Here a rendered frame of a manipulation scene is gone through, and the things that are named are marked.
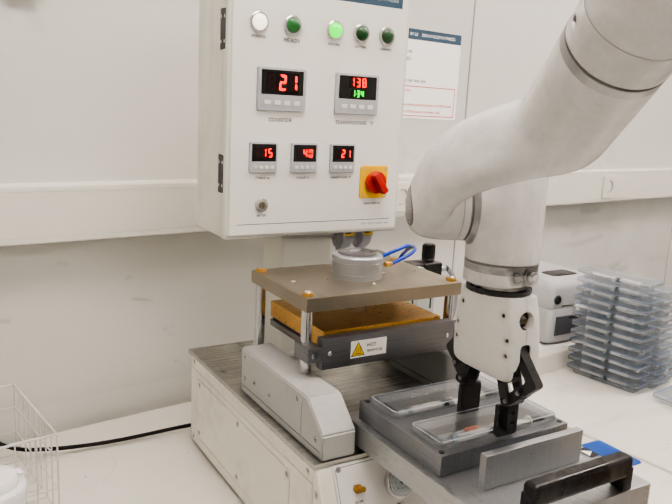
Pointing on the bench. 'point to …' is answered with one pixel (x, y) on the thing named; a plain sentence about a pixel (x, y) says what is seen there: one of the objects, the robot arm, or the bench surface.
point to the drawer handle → (580, 479)
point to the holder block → (469, 453)
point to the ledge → (553, 356)
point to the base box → (251, 449)
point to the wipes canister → (12, 485)
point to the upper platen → (347, 318)
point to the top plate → (355, 281)
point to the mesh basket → (35, 448)
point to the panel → (366, 484)
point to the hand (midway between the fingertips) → (486, 409)
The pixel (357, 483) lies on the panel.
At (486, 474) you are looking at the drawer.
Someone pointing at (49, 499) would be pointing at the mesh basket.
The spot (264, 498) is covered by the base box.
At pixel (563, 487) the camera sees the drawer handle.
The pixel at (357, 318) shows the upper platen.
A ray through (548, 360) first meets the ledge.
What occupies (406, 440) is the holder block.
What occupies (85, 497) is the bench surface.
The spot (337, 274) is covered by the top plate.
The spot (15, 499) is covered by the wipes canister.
